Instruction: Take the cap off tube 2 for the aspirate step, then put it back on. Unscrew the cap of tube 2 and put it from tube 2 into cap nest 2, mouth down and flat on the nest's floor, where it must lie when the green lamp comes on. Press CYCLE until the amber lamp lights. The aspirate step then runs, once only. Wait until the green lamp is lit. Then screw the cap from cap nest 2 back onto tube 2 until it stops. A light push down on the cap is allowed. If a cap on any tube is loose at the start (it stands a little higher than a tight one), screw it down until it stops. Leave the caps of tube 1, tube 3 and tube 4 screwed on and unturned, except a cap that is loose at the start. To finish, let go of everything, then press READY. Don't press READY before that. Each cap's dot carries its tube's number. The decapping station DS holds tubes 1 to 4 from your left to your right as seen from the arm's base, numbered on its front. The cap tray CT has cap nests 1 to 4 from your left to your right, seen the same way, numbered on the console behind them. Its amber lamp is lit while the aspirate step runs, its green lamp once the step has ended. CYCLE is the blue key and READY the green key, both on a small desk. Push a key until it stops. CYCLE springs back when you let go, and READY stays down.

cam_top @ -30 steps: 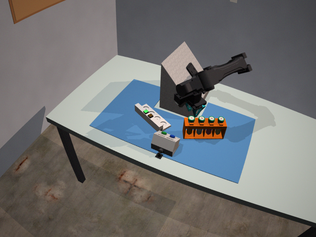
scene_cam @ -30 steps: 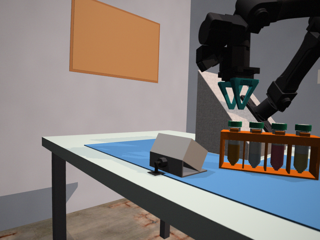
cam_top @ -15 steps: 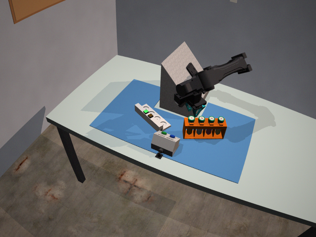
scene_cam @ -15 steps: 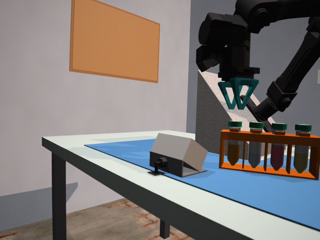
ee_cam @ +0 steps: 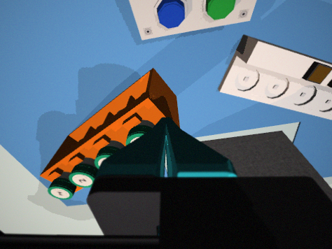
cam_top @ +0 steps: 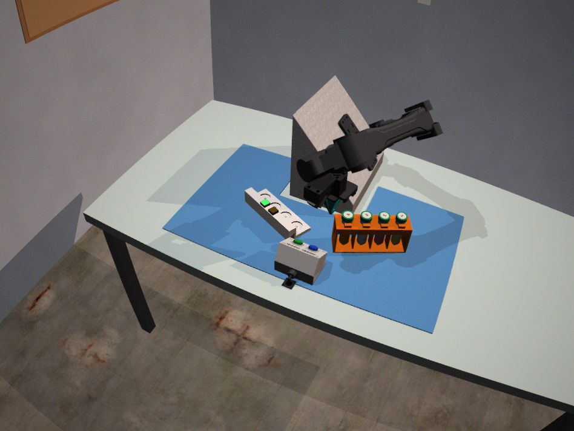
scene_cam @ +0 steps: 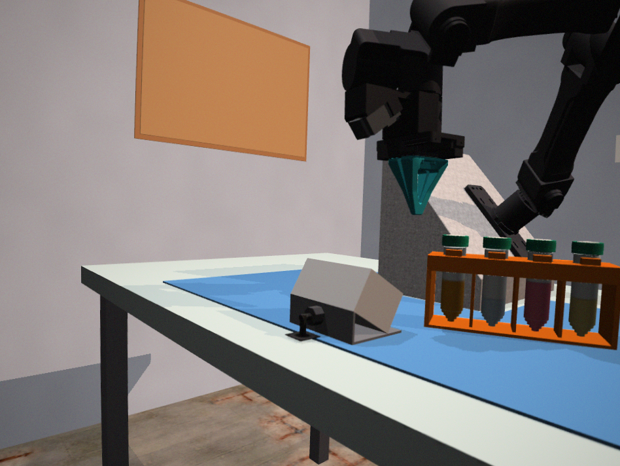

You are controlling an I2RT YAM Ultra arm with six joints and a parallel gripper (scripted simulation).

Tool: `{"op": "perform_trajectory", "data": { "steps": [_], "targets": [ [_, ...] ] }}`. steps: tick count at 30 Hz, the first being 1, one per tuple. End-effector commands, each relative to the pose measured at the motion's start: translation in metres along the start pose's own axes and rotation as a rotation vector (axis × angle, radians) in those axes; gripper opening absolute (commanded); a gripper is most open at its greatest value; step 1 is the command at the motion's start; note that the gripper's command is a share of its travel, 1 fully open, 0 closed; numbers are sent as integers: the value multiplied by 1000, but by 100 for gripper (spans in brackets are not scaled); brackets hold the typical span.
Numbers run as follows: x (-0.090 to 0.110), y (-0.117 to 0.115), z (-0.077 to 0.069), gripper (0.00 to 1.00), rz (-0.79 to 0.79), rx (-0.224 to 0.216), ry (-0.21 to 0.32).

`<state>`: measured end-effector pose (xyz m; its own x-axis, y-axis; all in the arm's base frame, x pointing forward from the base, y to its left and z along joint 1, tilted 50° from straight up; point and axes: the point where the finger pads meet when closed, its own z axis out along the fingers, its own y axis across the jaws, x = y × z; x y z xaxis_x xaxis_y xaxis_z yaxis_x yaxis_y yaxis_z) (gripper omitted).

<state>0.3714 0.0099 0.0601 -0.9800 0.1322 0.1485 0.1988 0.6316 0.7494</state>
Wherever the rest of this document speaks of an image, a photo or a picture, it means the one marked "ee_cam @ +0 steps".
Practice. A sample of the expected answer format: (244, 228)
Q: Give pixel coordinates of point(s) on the white cap tray with round nests and two lamps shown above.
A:
(271, 74)

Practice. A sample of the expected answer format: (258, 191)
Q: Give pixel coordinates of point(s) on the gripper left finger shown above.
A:
(144, 156)

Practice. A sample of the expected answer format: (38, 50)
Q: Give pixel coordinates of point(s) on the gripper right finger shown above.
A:
(189, 157)

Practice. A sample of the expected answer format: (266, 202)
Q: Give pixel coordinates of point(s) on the blue bench mat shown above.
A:
(61, 61)

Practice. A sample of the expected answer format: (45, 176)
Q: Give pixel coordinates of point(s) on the green screw cap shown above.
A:
(104, 153)
(83, 175)
(136, 132)
(62, 188)

